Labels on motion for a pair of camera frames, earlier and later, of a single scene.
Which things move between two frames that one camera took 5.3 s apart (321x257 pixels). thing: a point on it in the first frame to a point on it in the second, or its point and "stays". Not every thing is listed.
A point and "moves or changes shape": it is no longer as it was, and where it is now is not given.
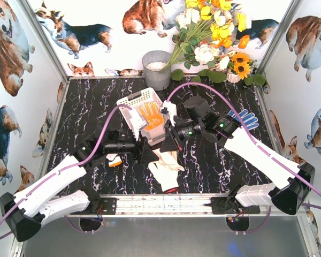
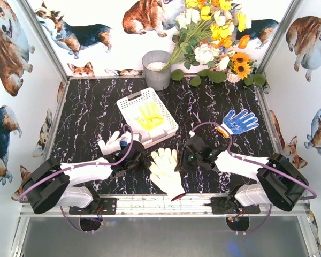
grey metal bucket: (153, 61) stays
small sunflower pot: (239, 67) stays
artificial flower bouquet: (206, 31) stays
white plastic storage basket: (145, 114) stays
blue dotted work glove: (249, 120) stays
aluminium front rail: (175, 205) stays
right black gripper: (172, 134) to (193, 143)
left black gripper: (139, 149) to (138, 149)
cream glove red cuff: (166, 170) moves or changes shape
